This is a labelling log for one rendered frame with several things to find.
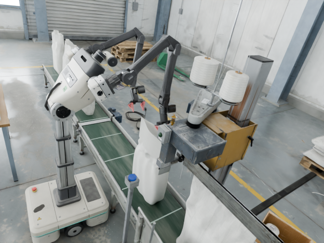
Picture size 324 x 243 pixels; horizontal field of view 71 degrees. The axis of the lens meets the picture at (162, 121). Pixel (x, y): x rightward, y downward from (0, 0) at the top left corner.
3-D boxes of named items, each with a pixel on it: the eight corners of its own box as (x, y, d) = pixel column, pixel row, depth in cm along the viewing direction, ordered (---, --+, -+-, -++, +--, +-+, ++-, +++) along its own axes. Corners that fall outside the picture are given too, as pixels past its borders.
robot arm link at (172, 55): (167, 41, 153) (175, 43, 145) (174, 42, 156) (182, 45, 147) (156, 101, 169) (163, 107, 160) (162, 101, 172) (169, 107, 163)
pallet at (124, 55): (110, 49, 705) (111, 44, 698) (144, 49, 772) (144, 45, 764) (122, 58, 649) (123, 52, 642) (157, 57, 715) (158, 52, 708)
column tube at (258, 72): (187, 229, 227) (247, 56, 140) (195, 224, 234) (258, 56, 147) (194, 238, 220) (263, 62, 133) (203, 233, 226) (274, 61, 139)
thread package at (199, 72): (183, 79, 156) (189, 54, 148) (201, 77, 165) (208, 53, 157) (200, 88, 145) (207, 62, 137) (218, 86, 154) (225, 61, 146)
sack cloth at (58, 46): (51, 68, 434) (47, 29, 398) (62, 68, 445) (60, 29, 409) (58, 77, 403) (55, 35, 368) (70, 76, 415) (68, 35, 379)
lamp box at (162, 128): (156, 137, 140) (158, 125, 136) (162, 136, 143) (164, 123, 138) (163, 144, 135) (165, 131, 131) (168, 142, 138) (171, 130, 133)
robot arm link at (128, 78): (166, 28, 149) (173, 30, 141) (175, 45, 157) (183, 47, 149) (114, 74, 145) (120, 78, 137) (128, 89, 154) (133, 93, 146)
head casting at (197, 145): (158, 157, 151) (165, 119, 137) (186, 148, 165) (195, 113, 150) (186, 188, 131) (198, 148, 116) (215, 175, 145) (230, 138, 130)
